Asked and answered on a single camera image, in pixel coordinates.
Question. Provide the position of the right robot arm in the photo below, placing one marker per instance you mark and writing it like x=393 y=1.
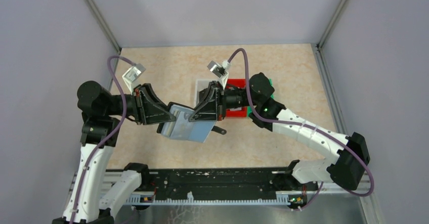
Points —
x=345 y=157

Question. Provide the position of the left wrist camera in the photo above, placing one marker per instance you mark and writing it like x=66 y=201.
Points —
x=131 y=76

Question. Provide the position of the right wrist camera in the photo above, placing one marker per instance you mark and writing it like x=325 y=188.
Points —
x=221 y=71

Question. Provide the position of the green plastic bin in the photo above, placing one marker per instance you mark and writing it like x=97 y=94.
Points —
x=261 y=91

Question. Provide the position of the white plastic bin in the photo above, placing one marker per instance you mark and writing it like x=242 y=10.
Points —
x=200 y=84

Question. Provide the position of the red plastic bin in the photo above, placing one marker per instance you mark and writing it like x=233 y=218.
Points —
x=236 y=112

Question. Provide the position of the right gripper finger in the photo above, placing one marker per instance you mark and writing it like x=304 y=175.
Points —
x=206 y=110
x=209 y=93

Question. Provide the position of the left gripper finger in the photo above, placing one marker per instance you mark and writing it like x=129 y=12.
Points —
x=150 y=100
x=159 y=115

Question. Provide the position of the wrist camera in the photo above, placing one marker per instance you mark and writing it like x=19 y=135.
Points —
x=131 y=76
x=221 y=71

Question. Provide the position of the aluminium frame rail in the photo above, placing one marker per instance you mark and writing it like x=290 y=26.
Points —
x=292 y=199

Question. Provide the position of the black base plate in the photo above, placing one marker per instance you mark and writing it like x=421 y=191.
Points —
x=224 y=184

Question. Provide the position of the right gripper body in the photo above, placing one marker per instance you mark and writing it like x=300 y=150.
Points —
x=218 y=101

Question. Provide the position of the black leather card holder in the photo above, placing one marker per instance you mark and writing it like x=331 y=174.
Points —
x=182 y=110

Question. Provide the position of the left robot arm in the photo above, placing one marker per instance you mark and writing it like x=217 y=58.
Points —
x=103 y=115

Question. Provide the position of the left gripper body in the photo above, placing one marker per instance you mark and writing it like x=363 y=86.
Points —
x=141 y=104

